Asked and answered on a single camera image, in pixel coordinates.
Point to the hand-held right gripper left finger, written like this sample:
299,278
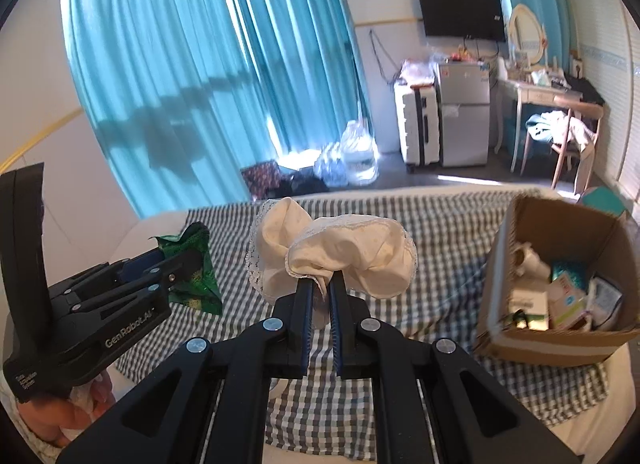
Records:
240,359

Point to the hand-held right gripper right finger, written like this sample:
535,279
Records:
400,359

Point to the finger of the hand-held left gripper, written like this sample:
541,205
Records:
140,265
175,269

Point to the green packet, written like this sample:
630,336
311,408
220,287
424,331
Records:
197,289

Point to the cream lace cloth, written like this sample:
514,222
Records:
350,249

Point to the cardboard box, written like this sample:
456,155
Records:
530,344

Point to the person's left forearm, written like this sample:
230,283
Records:
42,451

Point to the person's left hand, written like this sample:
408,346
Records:
45,414

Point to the checkered cloth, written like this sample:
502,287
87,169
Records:
440,254

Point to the dark patterned bag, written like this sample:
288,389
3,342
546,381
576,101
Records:
262,179

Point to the green white medicine box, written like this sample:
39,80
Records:
530,304

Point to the crumpled clear plastic bag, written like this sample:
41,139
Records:
330,166

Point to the teal curtain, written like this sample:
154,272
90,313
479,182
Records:
175,69

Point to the white suitcase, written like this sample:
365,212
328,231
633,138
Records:
407,129

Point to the silver fridge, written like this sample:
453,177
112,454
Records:
462,119

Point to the brown stool teal cushion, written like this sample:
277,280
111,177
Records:
605,199

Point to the white teal clothes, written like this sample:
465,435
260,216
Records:
560,126

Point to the white plastic bag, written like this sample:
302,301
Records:
417,71

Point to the white vanity desk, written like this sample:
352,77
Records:
535,93

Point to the wooden chair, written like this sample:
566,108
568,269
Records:
575,103

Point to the pale green pack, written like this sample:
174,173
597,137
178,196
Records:
540,77

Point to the black bag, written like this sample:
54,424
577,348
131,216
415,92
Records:
585,89

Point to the white louvred wardrobe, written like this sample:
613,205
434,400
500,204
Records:
615,94

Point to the black television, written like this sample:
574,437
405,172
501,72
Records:
460,14

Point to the white oval mirror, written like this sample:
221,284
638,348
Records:
525,31

